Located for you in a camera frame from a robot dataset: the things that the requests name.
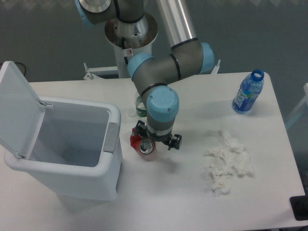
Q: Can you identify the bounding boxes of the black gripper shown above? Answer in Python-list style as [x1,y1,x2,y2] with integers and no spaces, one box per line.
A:
[134,120,182,151]

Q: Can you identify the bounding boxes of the crushed red soda can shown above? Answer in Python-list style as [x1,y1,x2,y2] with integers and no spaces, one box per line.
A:
[129,130,156,162]

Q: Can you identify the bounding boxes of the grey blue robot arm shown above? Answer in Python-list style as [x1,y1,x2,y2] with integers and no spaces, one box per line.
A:
[75,0,215,149]

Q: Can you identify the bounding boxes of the clear small water bottle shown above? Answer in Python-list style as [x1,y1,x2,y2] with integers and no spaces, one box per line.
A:
[135,92,147,118]

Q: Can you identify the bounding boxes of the white bottle cap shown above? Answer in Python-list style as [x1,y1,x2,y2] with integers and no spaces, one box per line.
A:
[128,110,136,118]

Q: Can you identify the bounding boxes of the crumpled white tissue paper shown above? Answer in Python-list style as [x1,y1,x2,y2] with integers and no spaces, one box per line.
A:
[204,129,254,196]

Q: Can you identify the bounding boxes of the white plastic trash bin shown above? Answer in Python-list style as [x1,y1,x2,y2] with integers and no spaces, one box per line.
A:
[0,61,123,201]

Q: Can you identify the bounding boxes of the blue plastic drink bottle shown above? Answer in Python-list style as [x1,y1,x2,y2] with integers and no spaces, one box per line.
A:
[232,69,264,114]

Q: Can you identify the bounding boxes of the white furniture at right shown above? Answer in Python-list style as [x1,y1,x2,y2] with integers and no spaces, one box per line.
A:
[284,83,308,130]

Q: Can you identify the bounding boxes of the black device at edge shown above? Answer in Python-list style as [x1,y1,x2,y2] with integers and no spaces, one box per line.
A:
[290,195,308,221]

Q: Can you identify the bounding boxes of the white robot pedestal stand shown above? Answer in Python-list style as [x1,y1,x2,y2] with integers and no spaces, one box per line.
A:
[83,12,222,80]

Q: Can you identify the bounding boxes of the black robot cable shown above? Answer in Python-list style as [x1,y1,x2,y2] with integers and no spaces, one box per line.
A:
[121,37,133,67]

